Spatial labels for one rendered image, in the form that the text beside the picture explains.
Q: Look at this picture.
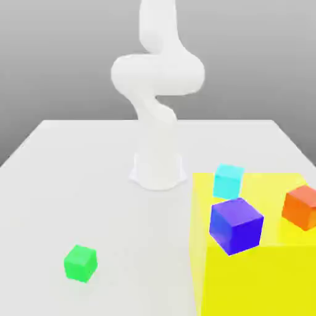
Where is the small cyan cube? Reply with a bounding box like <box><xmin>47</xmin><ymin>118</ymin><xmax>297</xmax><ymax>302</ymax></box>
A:
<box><xmin>212</xmin><ymin>163</ymin><xmax>246</xmax><ymax>200</ymax></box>

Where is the small orange cube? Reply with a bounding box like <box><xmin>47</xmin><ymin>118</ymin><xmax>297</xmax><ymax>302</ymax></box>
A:
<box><xmin>281</xmin><ymin>185</ymin><xmax>316</xmax><ymax>232</ymax></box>

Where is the small green cube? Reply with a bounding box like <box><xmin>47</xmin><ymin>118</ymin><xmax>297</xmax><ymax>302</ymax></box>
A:
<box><xmin>63</xmin><ymin>244</ymin><xmax>99</xmax><ymax>284</ymax></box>

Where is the small blue cube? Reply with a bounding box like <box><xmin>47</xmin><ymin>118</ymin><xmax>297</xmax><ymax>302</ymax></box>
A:
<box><xmin>209</xmin><ymin>197</ymin><xmax>265</xmax><ymax>257</ymax></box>

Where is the large yellow box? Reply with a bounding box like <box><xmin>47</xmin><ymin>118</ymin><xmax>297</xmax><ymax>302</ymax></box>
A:
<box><xmin>188</xmin><ymin>172</ymin><xmax>316</xmax><ymax>316</ymax></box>

